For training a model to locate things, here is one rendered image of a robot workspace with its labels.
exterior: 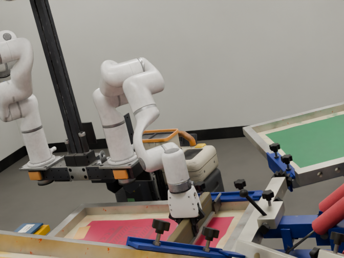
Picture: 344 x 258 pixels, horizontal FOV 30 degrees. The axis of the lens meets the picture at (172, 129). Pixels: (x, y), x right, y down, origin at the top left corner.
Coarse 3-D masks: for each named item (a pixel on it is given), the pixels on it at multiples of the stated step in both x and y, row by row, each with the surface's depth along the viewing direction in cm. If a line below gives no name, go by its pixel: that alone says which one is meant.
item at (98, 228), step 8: (88, 224) 255; (96, 224) 253; (104, 224) 251; (112, 224) 249; (120, 224) 248; (128, 224) 246; (136, 224) 244; (144, 224) 243; (176, 224) 237; (208, 224) 231; (216, 224) 229; (224, 224) 228; (88, 232) 247; (96, 232) 245; (104, 232) 244; (168, 232) 231; (224, 232) 222; (88, 240) 240; (96, 240) 239; (160, 240) 227; (200, 240) 220; (216, 240) 218
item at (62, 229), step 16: (80, 208) 263; (96, 208) 261; (112, 208) 258; (128, 208) 255; (144, 208) 252; (160, 208) 249; (224, 208) 239; (240, 208) 236; (64, 224) 251; (240, 224) 217
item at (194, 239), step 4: (212, 212) 230; (208, 216) 228; (212, 216) 228; (208, 220) 225; (204, 224) 222; (200, 228) 220; (200, 232) 217; (196, 236) 215; (192, 240) 213; (196, 240) 213; (192, 244) 210
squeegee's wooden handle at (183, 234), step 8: (208, 192) 231; (200, 200) 226; (208, 200) 229; (208, 208) 229; (184, 224) 210; (200, 224) 221; (176, 232) 206; (184, 232) 208; (192, 232) 214; (168, 240) 202; (176, 240) 202; (184, 240) 208
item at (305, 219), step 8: (288, 216) 204; (296, 216) 202; (304, 216) 201; (312, 216) 200; (280, 224) 200; (288, 224) 199; (296, 224) 198; (304, 224) 197; (272, 232) 202; (280, 232) 201; (296, 232) 198; (304, 232) 198
